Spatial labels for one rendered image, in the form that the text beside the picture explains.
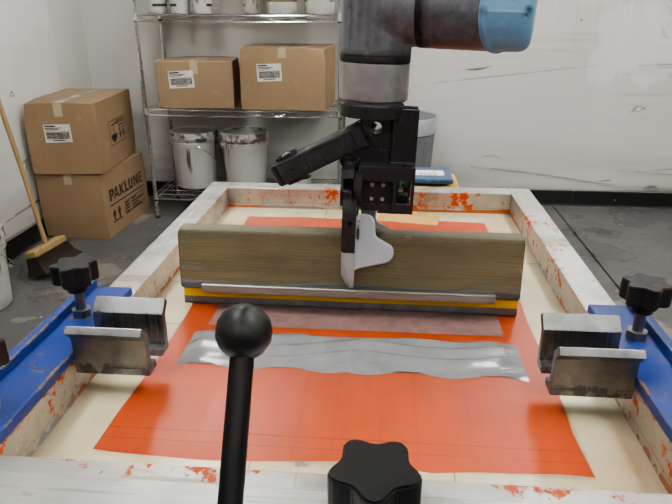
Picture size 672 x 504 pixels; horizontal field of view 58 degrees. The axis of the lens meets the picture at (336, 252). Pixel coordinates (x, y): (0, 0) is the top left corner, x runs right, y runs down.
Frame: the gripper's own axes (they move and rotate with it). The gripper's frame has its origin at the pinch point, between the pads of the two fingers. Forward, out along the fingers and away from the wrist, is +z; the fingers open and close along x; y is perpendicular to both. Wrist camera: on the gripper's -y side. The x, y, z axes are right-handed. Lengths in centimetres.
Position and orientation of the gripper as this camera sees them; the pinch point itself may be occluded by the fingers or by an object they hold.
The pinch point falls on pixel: (346, 270)
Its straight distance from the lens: 73.9
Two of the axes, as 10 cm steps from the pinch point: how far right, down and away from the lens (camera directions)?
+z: -0.3, 9.3, 3.6
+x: 0.7, -3.6, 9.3
